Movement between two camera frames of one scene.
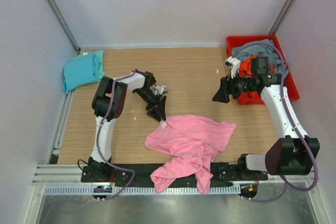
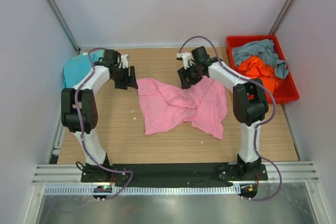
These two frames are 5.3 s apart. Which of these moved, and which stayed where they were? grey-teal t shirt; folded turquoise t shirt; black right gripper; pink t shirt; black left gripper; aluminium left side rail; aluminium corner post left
Moved: black left gripper; black right gripper; pink t shirt
Stayed: grey-teal t shirt; aluminium corner post left; aluminium left side rail; folded turquoise t shirt
